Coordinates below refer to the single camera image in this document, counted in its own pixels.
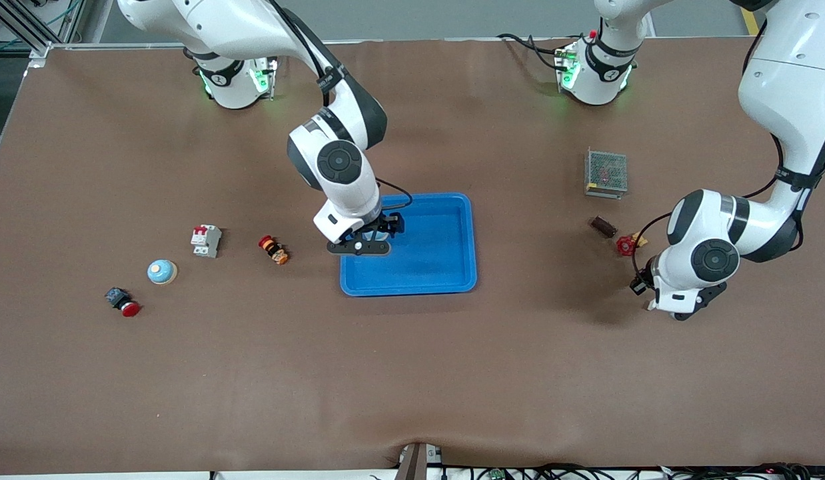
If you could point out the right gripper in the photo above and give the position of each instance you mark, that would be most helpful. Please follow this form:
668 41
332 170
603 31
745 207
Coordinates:
388 222

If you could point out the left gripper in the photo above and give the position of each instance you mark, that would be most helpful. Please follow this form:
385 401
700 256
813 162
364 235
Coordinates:
640 284

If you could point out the long dark brown capacitor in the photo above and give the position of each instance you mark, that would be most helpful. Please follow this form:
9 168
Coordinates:
602 226

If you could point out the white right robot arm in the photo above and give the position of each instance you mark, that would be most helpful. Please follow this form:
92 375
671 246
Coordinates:
219 23

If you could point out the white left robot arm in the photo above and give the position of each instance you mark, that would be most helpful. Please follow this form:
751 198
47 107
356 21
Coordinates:
786 80

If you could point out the brass valve with red handwheel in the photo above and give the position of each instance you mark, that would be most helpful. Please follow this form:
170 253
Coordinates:
626 246

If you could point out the blue plastic tray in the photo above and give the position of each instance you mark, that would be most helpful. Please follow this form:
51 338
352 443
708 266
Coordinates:
432 266

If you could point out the metal mesh power supply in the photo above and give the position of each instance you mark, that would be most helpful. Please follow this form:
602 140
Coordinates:
607 172

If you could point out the brown table mat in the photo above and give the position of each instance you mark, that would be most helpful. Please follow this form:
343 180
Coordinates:
412 373

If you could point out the white circuit breaker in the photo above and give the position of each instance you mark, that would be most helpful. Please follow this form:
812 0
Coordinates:
206 241

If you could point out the red mushroom push button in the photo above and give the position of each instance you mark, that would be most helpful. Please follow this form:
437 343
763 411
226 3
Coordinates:
129 308

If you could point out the yellow floor tape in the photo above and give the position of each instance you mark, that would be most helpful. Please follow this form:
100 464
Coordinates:
752 23

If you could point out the red orange button switch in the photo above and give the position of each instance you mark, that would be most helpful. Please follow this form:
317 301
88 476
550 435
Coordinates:
274 250

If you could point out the silver table edge rail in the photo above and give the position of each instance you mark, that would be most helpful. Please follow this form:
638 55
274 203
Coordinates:
419 41

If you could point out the metal table edge bracket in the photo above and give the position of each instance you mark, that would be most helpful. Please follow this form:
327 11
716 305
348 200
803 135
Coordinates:
412 463

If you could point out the aluminium frame profile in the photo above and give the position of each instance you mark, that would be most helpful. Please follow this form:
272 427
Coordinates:
39 52

